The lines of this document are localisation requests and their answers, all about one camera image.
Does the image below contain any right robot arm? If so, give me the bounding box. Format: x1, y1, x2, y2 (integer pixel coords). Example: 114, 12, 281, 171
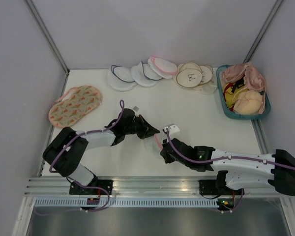
157, 138, 295, 197

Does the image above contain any peach padded bra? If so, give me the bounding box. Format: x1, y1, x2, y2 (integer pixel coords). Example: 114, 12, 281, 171
234, 90, 265, 115

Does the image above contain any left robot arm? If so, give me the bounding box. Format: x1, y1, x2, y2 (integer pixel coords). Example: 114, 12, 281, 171
42, 108, 160, 195

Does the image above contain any floral patterned laundry bag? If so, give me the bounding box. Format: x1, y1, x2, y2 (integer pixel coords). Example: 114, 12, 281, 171
48, 85, 103, 128

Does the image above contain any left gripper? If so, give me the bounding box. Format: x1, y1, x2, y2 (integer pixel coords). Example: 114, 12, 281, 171
124, 114, 159, 139

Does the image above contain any white mesh bag pink trim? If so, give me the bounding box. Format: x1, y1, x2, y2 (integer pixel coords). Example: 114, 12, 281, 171
144, 133, 167, 159

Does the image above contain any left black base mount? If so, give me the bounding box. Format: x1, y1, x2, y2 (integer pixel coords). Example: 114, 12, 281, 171
69, 179, 114, 195

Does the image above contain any teal plastic basket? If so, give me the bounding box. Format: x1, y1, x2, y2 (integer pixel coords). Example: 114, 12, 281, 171
215, 64, 271, 120

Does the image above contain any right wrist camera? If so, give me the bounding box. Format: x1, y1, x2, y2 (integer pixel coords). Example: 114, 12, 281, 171
163, 124, 180, 140

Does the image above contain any white bag blue trim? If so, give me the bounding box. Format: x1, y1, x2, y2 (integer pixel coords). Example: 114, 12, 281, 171
130, 61, 163, 88
106, 65, 137, 91

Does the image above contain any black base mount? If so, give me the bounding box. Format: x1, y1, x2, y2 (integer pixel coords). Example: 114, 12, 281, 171
198, 179, 240, 200
69, 179, 114, 195

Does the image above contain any white bag blue trim right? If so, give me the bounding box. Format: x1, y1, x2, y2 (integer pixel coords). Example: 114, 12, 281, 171
130, 61, 163, 88

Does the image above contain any white slotted cable duct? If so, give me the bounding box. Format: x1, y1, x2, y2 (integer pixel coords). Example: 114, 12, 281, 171
35, 197, 218, 208

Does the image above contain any yellow bra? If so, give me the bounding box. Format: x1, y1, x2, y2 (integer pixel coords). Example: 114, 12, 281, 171
223, 83, 248, 111

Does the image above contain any white bag pink trim back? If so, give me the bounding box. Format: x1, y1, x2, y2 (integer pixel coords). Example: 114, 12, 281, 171
147, 56, 178, 79

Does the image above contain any aluminium mounting rail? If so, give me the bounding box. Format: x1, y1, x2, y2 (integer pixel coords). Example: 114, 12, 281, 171
24, 176, 293, 197

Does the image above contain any beige laundry bag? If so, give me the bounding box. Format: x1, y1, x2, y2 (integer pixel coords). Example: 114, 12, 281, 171
175, 62, 203, 88
194, 65, 217, 95

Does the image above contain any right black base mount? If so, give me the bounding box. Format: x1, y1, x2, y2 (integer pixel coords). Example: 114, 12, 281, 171
198, 179, 240, 200

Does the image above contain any pink satin bra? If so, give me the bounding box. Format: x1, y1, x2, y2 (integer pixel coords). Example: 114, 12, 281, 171
220, 62, 266, 92

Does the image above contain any beige laundry bag front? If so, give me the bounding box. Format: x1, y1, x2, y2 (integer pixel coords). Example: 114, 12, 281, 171
175, 62, 203, 88

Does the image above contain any beige laundry bag rear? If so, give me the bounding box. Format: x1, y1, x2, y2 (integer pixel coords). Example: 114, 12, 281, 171
194, 65, 217, 95

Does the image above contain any white bag blue trim left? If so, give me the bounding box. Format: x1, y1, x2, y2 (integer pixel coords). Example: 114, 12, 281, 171
106, 65, 137, 91

